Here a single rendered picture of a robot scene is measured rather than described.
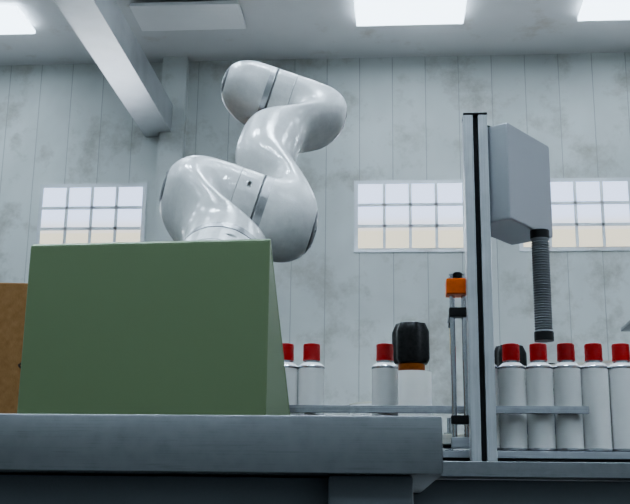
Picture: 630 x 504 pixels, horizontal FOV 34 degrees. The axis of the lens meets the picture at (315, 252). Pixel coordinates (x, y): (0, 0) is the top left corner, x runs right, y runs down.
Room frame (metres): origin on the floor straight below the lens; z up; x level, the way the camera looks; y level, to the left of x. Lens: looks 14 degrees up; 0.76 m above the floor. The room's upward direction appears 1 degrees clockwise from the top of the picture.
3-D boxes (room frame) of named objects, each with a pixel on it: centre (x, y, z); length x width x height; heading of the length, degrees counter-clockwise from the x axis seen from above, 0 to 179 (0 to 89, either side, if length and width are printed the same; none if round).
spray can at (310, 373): (2.01, 0.00, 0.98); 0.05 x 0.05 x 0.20
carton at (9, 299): (1.76, 0.43, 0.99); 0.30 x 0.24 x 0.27; 92
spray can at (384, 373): (2.00, -0.14, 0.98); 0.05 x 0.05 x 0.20
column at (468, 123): (1.84, -0.30, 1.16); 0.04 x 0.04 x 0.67; 85
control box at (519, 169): (1.89, -0.37, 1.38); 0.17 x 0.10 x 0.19; 140
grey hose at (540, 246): (1.87, -0.42, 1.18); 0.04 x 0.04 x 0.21
